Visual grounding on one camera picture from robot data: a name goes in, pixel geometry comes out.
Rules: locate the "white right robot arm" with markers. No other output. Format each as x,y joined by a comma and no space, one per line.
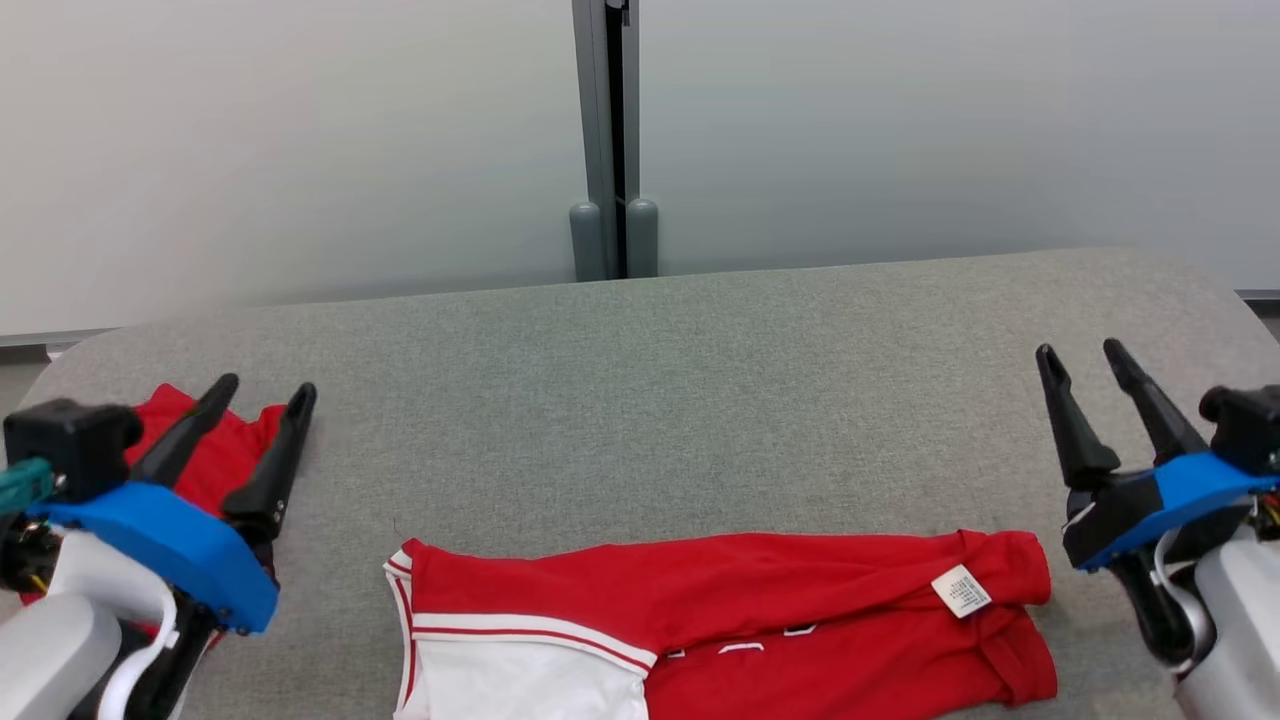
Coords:
1240,620

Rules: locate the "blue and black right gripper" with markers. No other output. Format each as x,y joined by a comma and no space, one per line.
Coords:
1130,510

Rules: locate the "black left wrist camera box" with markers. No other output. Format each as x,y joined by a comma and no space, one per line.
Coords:
70,445

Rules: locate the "red shorts with elastic waistband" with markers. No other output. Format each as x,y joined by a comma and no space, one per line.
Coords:
230,445

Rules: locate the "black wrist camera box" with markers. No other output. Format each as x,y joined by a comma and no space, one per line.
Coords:
1245,430
70,445

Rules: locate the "grey partition joint post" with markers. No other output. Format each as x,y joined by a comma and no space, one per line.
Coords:
595,120

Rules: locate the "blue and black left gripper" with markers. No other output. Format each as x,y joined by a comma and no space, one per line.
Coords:
170,535

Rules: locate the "grey partition bottom rail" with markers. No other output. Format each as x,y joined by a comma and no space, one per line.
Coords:
1260,294
50,338

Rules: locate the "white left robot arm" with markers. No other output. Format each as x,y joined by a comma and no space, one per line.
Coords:
50,650

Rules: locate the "red lettered jersey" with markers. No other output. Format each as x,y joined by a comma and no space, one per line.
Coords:
780,590

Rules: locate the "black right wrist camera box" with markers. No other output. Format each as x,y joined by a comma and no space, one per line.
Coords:
1245,430

